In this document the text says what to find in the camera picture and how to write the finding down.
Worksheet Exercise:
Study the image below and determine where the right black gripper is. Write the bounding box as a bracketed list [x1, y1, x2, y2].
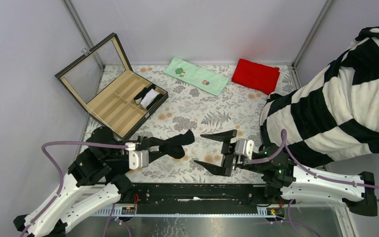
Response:
[193, 128, 266, 176]

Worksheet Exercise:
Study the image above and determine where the black underwear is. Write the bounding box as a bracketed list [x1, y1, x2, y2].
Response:
[159, 130, 195, 159]

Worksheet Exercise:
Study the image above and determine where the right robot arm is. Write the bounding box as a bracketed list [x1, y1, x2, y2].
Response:
[197, 130, 378, 217]

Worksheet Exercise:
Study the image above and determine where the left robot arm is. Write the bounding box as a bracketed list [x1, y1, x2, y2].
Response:
[13, 126, 194, 237]

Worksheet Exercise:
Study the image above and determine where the floral patterned table mat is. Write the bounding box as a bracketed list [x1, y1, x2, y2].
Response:
[75, 64, 297, 185]

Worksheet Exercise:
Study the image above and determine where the white rolled cloth in box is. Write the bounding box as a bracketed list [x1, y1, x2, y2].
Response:
[140, 89, 160, 109]

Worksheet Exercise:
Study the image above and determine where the black rolled sock in box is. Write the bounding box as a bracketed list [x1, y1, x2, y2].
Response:
[133, 84, 155, 105]

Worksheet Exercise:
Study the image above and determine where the light green printed cloth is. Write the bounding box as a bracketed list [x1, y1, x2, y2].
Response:
[164, 58, 229, 96]

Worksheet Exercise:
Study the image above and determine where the red folded cloth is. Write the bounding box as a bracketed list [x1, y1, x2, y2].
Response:
[231, 59, 280, 95]

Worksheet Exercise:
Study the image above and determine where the black white checkered blanket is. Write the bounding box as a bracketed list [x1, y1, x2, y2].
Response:
[259, 26, 379, 167]

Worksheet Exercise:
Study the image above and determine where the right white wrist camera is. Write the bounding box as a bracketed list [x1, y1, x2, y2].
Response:
[234, 139, 254, 163]

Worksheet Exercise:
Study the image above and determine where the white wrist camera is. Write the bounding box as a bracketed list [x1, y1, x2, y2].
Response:
[125, 142, 149, 170]
[234, 139, 254, 163]

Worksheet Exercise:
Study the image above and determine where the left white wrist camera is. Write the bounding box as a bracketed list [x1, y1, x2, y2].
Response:
[125, 142, 149, 170]

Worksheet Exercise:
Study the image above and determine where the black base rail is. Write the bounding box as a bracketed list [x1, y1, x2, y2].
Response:
[126, 183, 283, 215]

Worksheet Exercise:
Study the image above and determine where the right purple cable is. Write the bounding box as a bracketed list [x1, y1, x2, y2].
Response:
[248, 128, 379, 237]

